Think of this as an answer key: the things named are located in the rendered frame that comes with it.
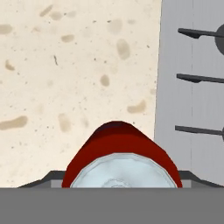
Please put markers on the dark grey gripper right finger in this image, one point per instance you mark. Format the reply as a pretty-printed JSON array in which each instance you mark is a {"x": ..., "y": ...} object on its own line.
[{"x": 191, "y": 180}]

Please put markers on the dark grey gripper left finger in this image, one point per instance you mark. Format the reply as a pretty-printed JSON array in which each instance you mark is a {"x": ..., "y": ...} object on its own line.
[{"x": 49, "y": 180}]

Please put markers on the red soda can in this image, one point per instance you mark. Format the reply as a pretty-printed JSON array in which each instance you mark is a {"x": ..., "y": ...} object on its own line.
[{"x": 122, "y": 157}]

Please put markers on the grey stove hob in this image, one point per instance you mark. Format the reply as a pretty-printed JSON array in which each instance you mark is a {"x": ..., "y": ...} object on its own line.
[{"x": 186, "y": 87}]

